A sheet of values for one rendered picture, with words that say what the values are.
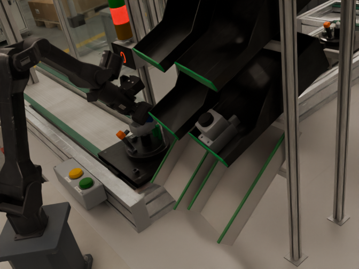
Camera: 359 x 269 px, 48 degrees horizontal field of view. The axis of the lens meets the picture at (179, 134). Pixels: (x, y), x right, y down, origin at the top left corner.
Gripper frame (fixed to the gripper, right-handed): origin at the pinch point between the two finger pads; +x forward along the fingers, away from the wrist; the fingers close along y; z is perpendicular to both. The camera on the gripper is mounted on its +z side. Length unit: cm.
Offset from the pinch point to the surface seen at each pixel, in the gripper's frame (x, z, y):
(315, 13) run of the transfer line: 89, 94, 31
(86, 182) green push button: -3.3, -25.1, 0.8
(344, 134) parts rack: 10, 17, -54
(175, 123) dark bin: -12.2, 0.7, -28.3
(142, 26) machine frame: 34, 41, 77
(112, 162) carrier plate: 3.2, -16.9, 3.3
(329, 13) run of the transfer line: 99, 101, 31
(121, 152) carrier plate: 6.0, -13.2, 5.8
